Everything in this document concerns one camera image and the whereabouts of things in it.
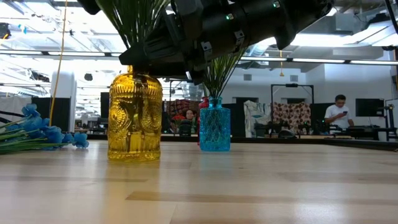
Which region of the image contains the red glass vase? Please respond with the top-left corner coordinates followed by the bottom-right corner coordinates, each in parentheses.
top-left (197, 96), bottom-right (210, 146)

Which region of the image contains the person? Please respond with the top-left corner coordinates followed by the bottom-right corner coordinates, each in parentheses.
top-left (323, 93), bottom-right (356, 130)
top-left (183, 108), bottom-right (197, 127)

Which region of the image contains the yellow hanging cable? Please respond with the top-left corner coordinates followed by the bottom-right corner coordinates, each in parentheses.
top-left (48, 0), bottom-right (69, 127)

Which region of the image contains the white patterned cloth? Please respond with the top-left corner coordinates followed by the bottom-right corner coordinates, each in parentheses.
top-left (243, 100), bottom-right (275, 138)

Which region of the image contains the black wall monitor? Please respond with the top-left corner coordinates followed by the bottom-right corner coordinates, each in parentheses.
top-left (355, 98), bottom-right (386, 118)

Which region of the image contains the black computer monitor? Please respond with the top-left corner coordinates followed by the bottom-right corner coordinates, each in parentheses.
top-left (99, 91), bottom-right (110, 119)

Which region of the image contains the black desk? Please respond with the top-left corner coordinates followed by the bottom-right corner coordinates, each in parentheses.
top-left (348, 124), bottom-right (398, 141)

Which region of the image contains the black dome object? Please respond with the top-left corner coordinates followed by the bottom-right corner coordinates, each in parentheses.
top-left (277, 128), bottom-right (297, 139)

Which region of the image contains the black partition panel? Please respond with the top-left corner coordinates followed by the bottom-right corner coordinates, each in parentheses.
top-left (30, 96), bottom-right (72, 133)

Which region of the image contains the black aluminium table frame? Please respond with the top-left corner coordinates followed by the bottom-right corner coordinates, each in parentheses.
top-left (83, 133), bottom-right (398, 152)

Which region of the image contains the red patterned cloth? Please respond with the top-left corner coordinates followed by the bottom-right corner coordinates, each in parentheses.
top-left (164, 98), bottom-right (200, 125)

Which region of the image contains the brown patterned cloth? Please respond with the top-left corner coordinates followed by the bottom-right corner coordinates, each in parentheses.
top-left (272, 101), bottom-right (312, 126)

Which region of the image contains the yellow glass vase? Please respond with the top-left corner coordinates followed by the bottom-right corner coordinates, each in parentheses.
top-left (106, 64), bottom-right (164, 162)

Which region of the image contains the blue glass vase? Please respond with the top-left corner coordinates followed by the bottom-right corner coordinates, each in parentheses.
top-left (198, 96), bottom-right (232, 152)

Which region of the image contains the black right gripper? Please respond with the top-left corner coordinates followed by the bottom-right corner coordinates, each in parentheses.
top-left (119, 0), bottom-right (220, 86)

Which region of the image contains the black frame stand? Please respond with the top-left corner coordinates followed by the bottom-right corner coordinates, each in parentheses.
top-left (169, 78), bottom-right (191, 103)
top-left (270, 83), bottom-right (315, 131)

